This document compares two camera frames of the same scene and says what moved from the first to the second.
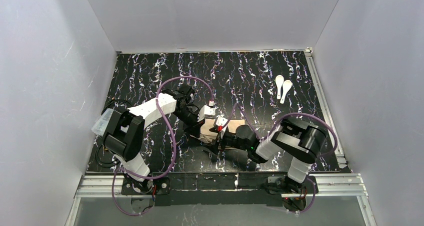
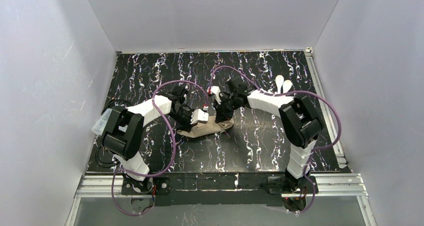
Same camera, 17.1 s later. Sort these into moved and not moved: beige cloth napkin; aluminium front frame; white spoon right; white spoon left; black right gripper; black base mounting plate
Moved: black right gripper; beige cloth napkin
Not moved: aluminium front frame; white spoon right; black base mounting plate; white spoon left
